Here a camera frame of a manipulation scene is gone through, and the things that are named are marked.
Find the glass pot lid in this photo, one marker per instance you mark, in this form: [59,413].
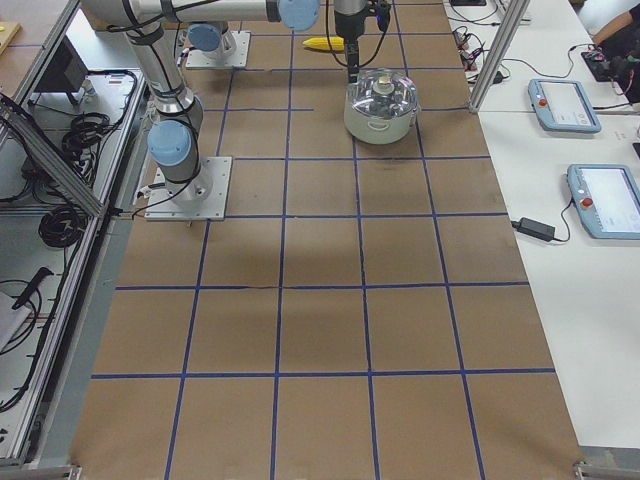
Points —
[383,94]

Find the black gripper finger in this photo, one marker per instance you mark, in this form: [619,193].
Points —
[352,61]

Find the upper blue teach pendant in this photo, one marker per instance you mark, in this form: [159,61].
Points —
[563,106]

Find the pale green cooking pot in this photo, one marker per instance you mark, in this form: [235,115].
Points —
[377,131]

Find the lower blue teach pendant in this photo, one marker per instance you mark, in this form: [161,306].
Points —
[607,200]

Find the aluminium frame post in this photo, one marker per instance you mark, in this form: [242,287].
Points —
[500,44]

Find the black power adapter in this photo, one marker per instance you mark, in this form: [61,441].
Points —
[535,229]

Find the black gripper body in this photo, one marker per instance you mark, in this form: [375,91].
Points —
[346,24]

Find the yellow corn cob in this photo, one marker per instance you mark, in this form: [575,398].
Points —
[324,44]

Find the blue teach pendant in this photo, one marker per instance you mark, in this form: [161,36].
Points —
[563,106]
[607,200]

